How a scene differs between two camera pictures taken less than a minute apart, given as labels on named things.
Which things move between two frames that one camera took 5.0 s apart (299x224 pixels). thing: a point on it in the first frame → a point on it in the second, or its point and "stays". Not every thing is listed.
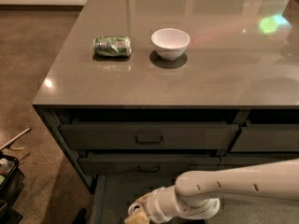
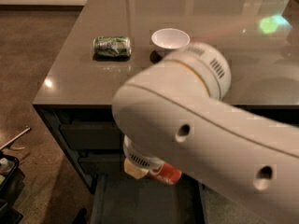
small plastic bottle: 6,165 stays
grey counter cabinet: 148,85 stays
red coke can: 135,208 → 166,173
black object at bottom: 80,217 stays
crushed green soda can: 111,47 stays
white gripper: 154,203 → 140,159
